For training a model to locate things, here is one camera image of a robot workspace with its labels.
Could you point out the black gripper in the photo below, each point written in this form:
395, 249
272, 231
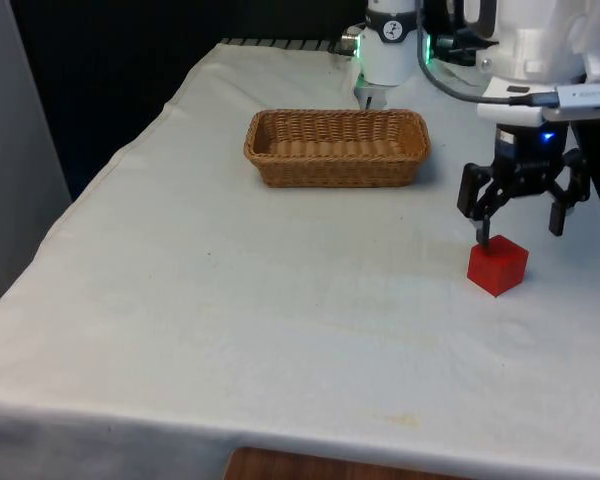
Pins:
530, 150

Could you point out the red cube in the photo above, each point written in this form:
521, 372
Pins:
497, 270

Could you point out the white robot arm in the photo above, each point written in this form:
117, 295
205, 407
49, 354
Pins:
390, 55

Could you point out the brown wicker basket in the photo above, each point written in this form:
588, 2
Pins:
337, 167

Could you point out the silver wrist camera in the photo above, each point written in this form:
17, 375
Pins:
590, 95

